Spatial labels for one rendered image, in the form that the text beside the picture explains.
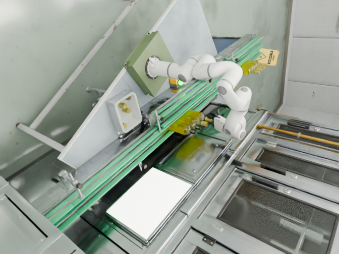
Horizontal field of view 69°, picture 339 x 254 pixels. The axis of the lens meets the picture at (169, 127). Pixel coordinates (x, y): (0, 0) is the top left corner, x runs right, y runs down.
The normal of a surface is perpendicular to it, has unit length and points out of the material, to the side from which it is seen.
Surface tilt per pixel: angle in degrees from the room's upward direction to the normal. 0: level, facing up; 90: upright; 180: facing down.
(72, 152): 0
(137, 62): 2
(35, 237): 90
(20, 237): 90
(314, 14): 90
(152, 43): 2
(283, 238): 90
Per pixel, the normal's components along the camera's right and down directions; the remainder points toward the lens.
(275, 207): -0.16, -0.82
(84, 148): 0.78, 0.23
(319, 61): -0.61, 0.52
